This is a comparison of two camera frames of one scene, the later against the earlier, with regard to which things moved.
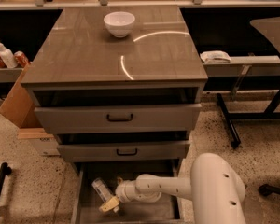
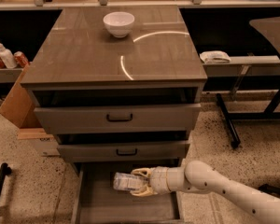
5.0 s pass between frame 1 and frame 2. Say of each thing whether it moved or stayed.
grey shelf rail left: stayed
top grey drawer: stayed
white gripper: moved
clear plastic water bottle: moved
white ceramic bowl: stayed
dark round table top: stayed
